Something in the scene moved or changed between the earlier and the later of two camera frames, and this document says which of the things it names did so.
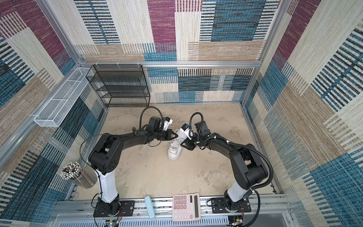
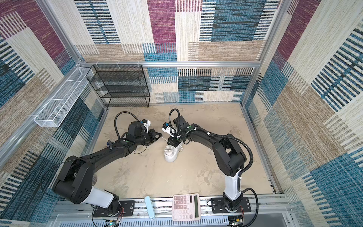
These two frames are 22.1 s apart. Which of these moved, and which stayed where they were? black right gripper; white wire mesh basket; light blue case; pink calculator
Moved: black right gripper
Stayed: light blue case; white wire mesh basket; pink calculator
